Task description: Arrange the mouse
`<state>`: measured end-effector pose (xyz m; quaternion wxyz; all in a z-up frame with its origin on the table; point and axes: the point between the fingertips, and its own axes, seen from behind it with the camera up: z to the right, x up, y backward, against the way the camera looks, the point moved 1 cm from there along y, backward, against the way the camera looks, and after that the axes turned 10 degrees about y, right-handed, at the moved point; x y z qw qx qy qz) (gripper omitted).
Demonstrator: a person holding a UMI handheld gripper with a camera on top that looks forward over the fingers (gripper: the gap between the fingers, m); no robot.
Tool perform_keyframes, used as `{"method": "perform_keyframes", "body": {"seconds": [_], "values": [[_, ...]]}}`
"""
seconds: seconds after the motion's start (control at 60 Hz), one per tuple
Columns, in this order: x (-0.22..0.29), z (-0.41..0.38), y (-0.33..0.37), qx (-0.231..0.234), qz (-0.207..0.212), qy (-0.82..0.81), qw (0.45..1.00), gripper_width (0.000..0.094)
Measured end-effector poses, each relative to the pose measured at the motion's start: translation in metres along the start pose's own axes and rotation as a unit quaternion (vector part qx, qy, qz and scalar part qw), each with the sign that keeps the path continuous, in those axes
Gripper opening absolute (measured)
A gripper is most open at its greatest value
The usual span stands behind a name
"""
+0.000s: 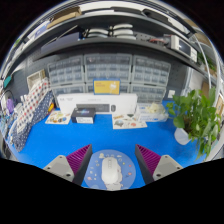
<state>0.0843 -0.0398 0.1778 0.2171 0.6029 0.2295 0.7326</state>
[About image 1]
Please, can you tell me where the cartoon sticker sheet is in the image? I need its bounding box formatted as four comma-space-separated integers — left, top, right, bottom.
112, 113, 148, 130

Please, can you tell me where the teal plastic bin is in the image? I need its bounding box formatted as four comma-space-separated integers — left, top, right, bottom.
2, 75, 13, 90

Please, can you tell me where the purple toy figure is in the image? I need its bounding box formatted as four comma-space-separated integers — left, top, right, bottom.
6, 98, 15, 115

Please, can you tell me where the round blue cartoon mouse pad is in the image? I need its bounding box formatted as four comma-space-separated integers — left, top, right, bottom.
82, 149, 137, 191

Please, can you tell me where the navy polka dot cloth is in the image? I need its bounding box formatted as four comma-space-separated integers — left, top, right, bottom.
9, 89, 56, 153

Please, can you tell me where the food picture sticker sheet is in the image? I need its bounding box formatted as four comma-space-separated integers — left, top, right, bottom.
44, 110, 73, 126

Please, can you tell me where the small black box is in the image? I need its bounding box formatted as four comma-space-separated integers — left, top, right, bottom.
70, 107, 97, 125

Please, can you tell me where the red blue checkered cloth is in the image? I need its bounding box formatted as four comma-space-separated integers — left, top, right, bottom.
14, 77, 52, 133

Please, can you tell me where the yellow cardboard box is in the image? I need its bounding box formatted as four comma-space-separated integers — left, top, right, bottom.
92, 78, 121, 96

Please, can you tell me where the grey computer mouse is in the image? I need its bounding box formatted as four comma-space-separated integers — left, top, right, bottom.
100, 156, 123, 186

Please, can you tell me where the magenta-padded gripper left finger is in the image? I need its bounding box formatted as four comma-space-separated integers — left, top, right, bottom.
43, 143, 94, 187

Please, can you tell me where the white woven basket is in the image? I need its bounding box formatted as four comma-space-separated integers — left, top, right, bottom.
26, 68, 47, 92

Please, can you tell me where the white blue tissue box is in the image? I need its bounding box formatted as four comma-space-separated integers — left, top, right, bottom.
136, 102, 170, 123

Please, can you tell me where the long white keyboard box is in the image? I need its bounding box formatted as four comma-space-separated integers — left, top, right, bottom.
56, 92, 139, 116

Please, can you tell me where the green potted plant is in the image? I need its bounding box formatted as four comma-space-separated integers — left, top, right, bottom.
165, 87, 223, 161

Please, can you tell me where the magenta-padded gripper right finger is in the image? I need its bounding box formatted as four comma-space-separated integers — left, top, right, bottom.
134, 143, 184, 185

